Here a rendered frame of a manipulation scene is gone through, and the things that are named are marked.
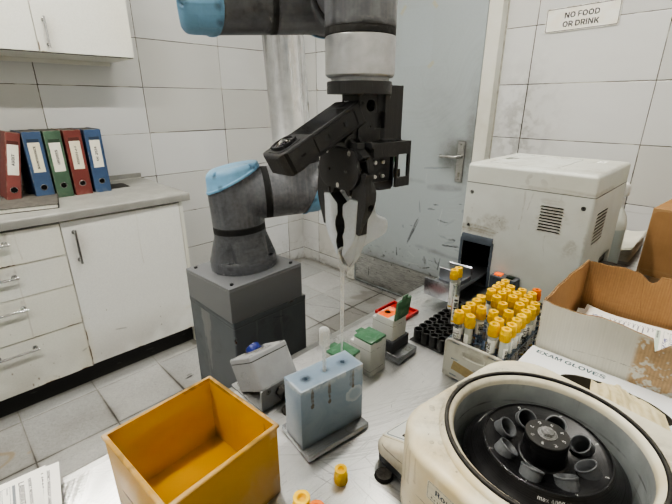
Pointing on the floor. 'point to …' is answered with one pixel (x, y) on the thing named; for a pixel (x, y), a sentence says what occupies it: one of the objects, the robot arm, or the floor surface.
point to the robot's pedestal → (244, 335)
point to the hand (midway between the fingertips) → (342, 257)
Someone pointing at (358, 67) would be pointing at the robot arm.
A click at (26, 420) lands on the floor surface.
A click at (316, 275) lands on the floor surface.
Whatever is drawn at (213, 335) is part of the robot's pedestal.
